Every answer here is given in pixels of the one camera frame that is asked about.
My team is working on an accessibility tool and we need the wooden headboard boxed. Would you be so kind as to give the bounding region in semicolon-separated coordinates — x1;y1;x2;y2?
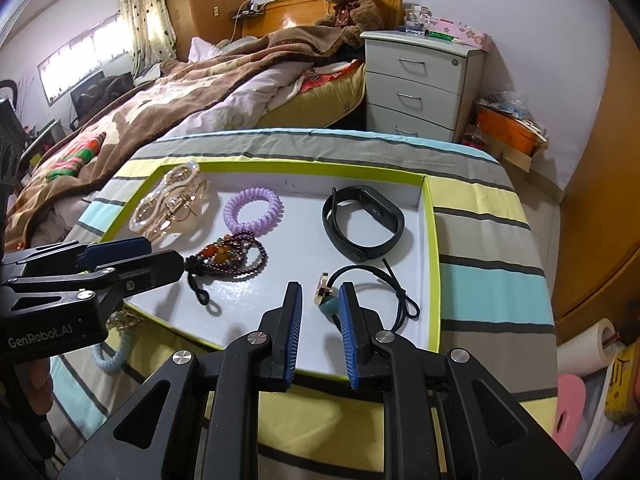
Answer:
242;0;405;41

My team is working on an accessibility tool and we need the red patterned pillow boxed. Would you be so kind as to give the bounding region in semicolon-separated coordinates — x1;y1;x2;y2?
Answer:
299;58;364;106

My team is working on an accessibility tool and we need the window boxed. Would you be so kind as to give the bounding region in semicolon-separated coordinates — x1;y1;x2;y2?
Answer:
37;12;134;106

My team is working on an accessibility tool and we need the person's left hand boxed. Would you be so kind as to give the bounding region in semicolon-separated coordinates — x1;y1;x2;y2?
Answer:
19;359;54;415

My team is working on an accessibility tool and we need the light blue spiral keychain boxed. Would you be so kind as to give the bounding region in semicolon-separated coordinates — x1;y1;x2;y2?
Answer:
90;310;144;375

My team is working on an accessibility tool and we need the lime green shallow box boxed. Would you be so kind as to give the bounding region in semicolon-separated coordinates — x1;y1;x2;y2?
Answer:
102;157;444;377

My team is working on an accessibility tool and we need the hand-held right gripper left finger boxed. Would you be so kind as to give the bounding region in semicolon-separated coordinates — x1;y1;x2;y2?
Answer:
57;281;305;480

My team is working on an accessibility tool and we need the clear plastic bag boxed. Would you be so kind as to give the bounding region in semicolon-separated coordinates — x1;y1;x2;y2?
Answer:
477;90;539;121

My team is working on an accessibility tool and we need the black fitness band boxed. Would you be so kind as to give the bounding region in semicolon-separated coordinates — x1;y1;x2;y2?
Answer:
321;185;407;264

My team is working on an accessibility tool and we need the large wooden wardrobe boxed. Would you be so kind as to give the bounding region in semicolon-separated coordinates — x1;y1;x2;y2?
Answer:
552;5;640;322

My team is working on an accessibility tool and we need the white paper roll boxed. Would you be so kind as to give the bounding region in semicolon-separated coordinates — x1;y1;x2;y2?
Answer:
555;317;617;376

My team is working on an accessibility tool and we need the brown teddy bear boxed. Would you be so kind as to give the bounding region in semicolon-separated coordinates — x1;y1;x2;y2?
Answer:
315;0;386;50

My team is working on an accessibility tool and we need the patterned curtain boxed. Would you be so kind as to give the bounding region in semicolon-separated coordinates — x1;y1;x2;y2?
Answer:
115;0;179;79

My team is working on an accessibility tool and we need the striped bedsheet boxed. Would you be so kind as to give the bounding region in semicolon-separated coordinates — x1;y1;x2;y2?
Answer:
50;127;559;480

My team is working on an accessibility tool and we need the pink stool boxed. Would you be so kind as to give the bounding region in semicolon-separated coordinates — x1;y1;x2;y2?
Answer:
552;373;596;454

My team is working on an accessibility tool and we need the power strip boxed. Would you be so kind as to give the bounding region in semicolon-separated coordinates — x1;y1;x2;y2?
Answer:
227;2;266;21

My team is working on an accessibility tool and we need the white nightstand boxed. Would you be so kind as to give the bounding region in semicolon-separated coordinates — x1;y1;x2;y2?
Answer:
359;28;494;144

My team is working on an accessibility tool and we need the translucent beige hair claw clip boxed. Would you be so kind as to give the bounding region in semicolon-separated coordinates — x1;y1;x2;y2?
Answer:
128;161;211;247

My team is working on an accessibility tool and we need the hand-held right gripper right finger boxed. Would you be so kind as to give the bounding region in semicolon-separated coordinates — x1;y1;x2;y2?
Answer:
339;281;583;480

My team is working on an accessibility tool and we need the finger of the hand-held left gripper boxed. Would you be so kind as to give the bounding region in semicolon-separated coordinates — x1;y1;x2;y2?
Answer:
7;237;152;282
9;249;184;312

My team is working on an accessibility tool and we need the yellow box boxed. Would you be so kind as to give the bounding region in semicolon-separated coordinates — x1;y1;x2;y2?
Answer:
603;344;640;426

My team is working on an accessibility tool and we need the dark chair with clothes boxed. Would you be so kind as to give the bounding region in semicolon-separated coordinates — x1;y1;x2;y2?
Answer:
69;70;136;121

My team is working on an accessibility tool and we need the clear glass cup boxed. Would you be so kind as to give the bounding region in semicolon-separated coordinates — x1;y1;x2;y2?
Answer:
403;4;432;34

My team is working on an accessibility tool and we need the pink floral tissue box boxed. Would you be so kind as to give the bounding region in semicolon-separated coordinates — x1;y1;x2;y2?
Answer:
429;18;490;51

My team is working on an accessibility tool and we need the dark red bead bracelet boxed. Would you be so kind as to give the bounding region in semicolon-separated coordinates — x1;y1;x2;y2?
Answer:
183;232;269;314

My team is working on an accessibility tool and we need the black hair tie with charm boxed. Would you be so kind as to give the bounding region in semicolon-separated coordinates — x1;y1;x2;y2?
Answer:
313;258;421;334

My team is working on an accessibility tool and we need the brown fleece blanket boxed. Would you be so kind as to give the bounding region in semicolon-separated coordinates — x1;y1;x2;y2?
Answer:
10;23;352;242

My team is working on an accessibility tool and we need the purple spiral hair tie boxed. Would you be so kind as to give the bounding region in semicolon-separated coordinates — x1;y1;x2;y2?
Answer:
222;188;284;236

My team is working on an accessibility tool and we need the orange storage box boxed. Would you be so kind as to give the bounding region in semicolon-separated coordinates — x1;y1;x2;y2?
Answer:
474;107;544;159

